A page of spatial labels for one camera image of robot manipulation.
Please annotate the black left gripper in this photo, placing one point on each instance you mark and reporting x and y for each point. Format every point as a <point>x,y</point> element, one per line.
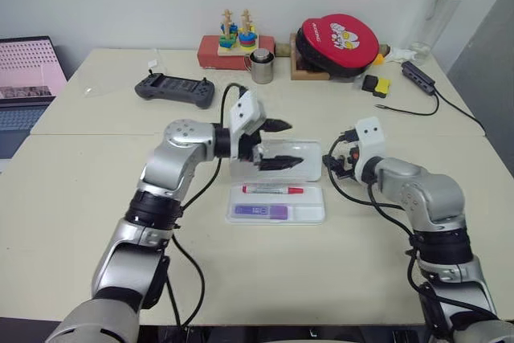
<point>249,146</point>

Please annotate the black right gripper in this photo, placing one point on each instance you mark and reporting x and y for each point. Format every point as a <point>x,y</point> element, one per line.
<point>350,164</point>

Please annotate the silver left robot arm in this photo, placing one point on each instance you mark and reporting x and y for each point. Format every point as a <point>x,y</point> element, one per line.
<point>184,146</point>

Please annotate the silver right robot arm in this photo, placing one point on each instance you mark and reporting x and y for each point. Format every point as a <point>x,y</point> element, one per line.
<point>433,194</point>

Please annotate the white marker with red cap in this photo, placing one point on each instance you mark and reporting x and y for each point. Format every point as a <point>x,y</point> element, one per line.
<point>273,190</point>

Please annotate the translucent white pencil case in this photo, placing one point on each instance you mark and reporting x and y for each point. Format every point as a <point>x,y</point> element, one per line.
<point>277,218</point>

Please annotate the brown wooden tray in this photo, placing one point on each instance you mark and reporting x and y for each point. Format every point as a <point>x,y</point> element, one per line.
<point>299,73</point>

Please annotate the stainless steel mug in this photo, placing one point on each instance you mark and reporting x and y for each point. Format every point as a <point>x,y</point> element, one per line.
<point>263,72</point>

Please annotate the small black block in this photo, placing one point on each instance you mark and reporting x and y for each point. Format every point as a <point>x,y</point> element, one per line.
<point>369,82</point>

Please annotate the small metal cylinder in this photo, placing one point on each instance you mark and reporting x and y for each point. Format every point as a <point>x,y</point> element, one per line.
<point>263,55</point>

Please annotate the yellow and black sponge block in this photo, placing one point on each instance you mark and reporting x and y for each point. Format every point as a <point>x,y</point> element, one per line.
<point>382,86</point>

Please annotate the olive green roll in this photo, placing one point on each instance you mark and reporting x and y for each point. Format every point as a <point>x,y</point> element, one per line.
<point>283,50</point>

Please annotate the red cardboard box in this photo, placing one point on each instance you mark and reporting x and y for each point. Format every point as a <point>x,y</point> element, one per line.
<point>209,54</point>

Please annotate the small yellow toy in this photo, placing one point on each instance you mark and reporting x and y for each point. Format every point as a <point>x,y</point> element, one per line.
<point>380,59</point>

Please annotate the dark grey game controller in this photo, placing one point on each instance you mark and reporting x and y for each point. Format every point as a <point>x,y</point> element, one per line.
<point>174,90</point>

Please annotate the red cartoon print punch pad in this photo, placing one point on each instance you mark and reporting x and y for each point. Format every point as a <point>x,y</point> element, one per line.
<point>341,42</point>

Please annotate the crumpled white tissue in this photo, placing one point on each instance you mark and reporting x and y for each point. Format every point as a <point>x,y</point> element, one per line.
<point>401,54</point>

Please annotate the clear bottle with green lid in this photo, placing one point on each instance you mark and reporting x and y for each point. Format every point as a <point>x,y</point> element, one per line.
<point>435,17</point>

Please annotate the clear plastic wrapper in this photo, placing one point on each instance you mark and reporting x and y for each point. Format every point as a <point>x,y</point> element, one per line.
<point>90,91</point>

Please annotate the open laptop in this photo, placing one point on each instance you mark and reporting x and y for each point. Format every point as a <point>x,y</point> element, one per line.
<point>24,74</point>

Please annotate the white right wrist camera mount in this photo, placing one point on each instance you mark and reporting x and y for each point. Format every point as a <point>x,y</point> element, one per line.
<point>371,138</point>

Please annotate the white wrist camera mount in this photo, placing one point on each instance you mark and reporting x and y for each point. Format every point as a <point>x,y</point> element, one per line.
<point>371,138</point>
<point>245,108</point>

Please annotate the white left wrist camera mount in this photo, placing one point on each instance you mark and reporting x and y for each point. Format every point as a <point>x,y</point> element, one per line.
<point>245,108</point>

